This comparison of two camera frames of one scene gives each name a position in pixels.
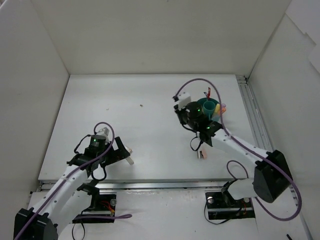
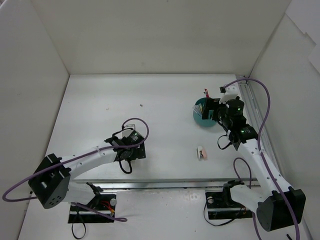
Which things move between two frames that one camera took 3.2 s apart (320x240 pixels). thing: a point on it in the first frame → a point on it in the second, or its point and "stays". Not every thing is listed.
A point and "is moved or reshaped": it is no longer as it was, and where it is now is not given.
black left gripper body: [120, 150] → [140, 152]
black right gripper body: [180, 113] → [207, 109]
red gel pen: [209, 93] is moved or reshaped
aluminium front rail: [148, 185] stays
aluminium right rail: [260, 133] stays
